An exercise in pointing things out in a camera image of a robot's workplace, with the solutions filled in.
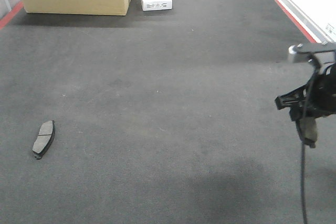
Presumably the dark brake pad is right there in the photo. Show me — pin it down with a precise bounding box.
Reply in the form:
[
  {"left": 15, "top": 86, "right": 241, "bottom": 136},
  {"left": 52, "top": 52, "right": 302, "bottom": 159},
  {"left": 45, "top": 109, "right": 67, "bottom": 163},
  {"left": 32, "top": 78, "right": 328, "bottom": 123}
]
[
  {"left": 32, "top": 120, "right": 55, "bottom": 159},
  {"left": 299, "top": 117, "right": 318, "bottom": 148}
]

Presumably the black conveyor belt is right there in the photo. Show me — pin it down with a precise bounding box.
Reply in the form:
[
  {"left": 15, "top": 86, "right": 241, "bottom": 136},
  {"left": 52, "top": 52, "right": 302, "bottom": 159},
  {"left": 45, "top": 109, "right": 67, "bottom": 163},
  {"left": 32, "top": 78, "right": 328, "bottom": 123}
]
[{"left": 0, "top": 0, "right": 336, "bottom": 224}]

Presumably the red conveyor frame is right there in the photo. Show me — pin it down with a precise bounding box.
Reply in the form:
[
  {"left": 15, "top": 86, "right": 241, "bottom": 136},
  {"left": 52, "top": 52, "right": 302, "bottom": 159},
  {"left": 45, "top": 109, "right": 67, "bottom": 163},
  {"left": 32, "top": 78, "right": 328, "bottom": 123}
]
[{"left": 0, "top": 0, "right": 318, "bottom": 44}]

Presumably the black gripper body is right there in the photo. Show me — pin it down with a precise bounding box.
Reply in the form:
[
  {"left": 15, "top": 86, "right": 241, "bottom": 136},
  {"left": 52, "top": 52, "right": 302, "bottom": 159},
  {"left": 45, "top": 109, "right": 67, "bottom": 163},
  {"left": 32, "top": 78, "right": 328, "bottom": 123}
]
[{"left": 275, "top": 42, "right": 335, "bottom": 121}]

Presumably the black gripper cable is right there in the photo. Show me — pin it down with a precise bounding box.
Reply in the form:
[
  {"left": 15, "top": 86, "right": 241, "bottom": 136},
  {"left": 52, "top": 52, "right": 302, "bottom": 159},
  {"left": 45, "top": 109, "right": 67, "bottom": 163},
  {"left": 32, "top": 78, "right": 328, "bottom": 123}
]
[{"left": 299, "top": 71, "right": 320, "bottom": 224}]

